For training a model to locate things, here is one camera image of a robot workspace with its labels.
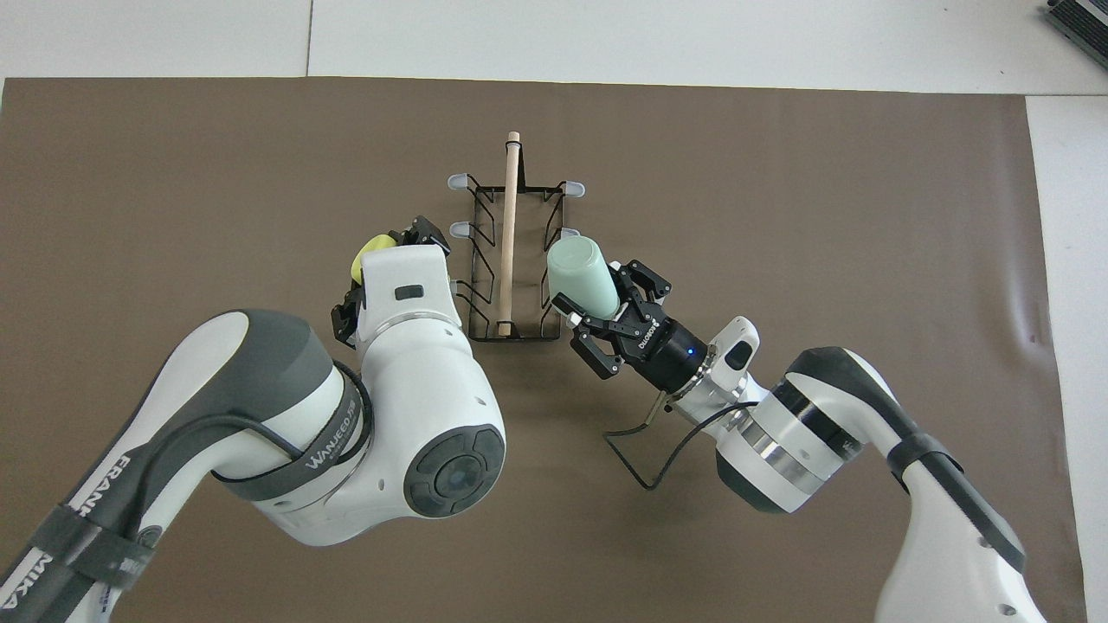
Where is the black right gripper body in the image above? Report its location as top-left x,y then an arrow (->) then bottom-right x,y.
619,316 -> 711,390

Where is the yellow plastic cup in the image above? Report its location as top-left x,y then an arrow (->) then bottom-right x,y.
351,234 -> 399,285

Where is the pale green plastic cup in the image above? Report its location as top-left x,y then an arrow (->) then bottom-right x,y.
545,235 -> 622,319

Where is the brown table mat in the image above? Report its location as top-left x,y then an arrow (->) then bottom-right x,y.
0,76 -> 1087,623

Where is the dark grey ribbed device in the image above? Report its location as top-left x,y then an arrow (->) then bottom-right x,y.
1043,0 -> 1108,60

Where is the black wire cup rack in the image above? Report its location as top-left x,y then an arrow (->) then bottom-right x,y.
447,131 -> 587,344

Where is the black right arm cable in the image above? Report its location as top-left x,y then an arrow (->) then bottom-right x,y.
602,389 -> 763,492

